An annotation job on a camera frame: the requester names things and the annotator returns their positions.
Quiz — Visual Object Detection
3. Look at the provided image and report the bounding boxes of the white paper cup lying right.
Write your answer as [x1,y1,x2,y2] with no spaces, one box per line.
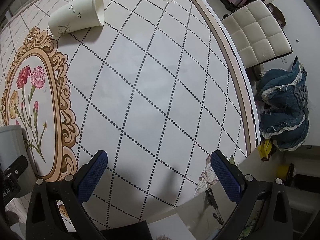
[48,0,105,36]

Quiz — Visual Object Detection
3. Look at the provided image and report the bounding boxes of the blue crumpled blanket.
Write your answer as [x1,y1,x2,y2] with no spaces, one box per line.
[255,57,310,151]

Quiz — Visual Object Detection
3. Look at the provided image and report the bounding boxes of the floral diamond pattern tablecloth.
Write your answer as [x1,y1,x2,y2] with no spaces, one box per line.
[1,0,259,229]

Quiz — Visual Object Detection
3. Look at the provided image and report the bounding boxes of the white padded chair right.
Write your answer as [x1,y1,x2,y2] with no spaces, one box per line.
[222,0,293,68]

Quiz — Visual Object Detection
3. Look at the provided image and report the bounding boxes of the dark wooden chair right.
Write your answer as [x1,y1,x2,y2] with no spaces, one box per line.
[266,3,286,28]

